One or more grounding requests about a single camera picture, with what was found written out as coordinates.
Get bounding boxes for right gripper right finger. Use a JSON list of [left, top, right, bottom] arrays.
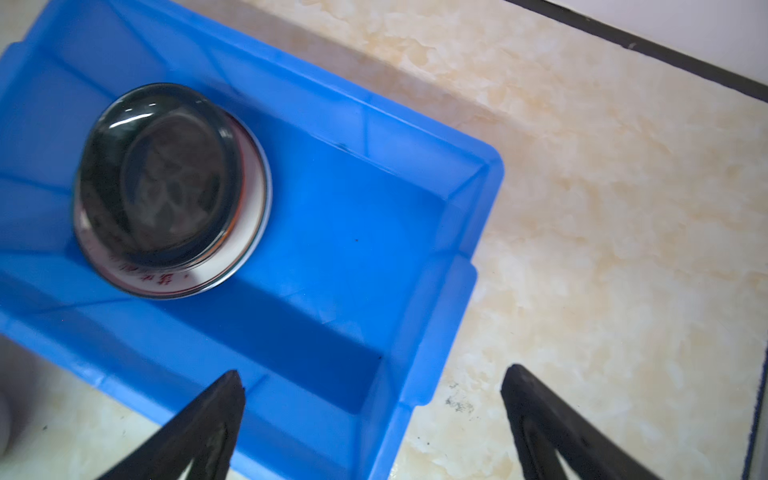
[[501, 364, 657, 479]]

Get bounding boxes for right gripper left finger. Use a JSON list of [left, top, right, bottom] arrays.
[[101, 370, 246, 479]]

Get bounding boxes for sunburst pattern white plate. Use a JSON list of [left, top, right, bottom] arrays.
[[73, 115, 273, 300]]

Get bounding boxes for blue plastic bin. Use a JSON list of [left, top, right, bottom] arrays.
[[1, 1, 504, 479]]

